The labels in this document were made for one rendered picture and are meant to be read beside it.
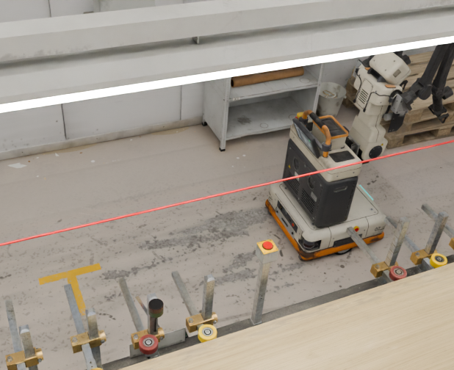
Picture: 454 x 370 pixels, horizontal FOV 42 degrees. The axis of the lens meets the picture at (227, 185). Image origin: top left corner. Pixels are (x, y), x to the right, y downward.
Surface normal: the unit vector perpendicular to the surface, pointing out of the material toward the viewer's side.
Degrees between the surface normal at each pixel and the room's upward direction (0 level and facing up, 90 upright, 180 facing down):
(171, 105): 90
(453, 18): 61
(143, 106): 90
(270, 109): 0
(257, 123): 0
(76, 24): 0
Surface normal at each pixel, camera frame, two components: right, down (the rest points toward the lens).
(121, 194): 0.07, -0.77
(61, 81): 0.38, 0.15
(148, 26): 0.40, 0.60
